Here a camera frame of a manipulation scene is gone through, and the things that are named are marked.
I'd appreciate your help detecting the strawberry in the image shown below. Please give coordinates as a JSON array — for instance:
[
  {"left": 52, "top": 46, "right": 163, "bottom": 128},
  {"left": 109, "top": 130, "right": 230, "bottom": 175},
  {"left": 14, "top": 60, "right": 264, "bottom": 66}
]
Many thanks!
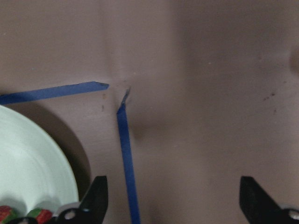
[{"left": 27, "top": 208, "right": 53, "bottom": 224}]

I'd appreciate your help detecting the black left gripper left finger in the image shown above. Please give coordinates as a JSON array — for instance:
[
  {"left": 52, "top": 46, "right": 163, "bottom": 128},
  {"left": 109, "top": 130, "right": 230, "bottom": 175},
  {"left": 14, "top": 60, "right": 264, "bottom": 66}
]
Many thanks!
[{"left": 79, "top": 176, "right": 108, "bottom": 224}]

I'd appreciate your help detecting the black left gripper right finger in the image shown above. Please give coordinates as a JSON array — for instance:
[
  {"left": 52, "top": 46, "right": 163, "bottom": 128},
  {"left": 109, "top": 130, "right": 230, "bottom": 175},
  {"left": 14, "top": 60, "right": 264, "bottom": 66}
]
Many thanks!
[{"left": 239, "top": 176, "right": 284, "bottom": 224}]

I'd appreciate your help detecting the light green plate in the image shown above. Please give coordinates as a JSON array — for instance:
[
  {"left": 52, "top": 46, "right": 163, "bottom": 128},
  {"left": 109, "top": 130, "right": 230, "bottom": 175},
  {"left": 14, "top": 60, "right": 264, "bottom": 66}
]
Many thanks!
[{"left": 0, "top": 106, "right": 79, "bottom": 215}]

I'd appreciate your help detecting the strawberry grasped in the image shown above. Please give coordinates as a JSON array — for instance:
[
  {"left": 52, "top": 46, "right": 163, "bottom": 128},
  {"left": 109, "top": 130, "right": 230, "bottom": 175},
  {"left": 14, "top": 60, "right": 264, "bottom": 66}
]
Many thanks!
[{"left": 0, "top": 205, "right": 17, "bottom": 224}]

